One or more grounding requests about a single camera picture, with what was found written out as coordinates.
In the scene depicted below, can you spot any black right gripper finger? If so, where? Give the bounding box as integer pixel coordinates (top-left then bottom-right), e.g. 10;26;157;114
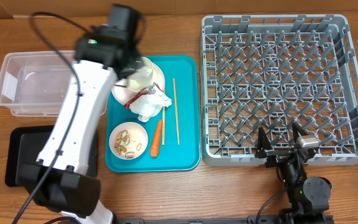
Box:
256;127;272;152
292;122;308;148

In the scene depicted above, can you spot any white cup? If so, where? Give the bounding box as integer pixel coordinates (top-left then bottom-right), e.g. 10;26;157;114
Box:
126;57;160;93

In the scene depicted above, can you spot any red snack wrapper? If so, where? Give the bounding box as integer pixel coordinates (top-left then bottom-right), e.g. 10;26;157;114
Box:
124;82;163;109

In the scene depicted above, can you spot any white napkin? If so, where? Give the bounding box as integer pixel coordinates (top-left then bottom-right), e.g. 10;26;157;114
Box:
129;89;172;123

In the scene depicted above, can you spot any pink bowl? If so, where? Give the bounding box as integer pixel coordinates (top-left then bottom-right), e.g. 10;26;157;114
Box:
108;122;148;160

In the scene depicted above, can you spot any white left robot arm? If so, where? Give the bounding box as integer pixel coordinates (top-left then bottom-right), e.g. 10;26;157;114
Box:
16;4;145;223

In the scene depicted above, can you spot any grey dishwasher rack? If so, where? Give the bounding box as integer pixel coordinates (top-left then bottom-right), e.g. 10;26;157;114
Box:
200;14;358;166

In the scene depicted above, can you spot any clear plastic waste bin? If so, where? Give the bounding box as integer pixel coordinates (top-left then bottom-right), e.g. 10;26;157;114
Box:
0;51;71;117

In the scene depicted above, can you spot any pink plate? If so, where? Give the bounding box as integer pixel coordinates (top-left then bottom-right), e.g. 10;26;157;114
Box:
111;63;165;105

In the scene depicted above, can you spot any right wooden chopstick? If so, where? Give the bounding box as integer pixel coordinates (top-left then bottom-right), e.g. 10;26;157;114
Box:
173;78;180;145

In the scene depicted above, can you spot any wooden chopstick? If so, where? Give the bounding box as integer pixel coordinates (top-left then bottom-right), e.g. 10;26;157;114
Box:
162;107;165;146
173;78;180;145

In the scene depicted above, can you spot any left wooden chopstick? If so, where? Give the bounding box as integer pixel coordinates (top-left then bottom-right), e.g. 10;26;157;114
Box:
162;107;165;146

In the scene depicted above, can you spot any teal serving tray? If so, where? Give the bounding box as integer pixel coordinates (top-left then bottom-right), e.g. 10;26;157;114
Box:
105;55;201;172

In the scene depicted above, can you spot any orange carrot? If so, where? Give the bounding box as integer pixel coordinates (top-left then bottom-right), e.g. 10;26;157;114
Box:
150;119;163;158

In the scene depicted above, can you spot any black plastic tray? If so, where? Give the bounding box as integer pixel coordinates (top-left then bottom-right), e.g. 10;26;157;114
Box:
4;125;98;187

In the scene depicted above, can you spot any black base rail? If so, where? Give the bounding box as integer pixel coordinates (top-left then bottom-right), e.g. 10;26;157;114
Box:
115;215;334;224

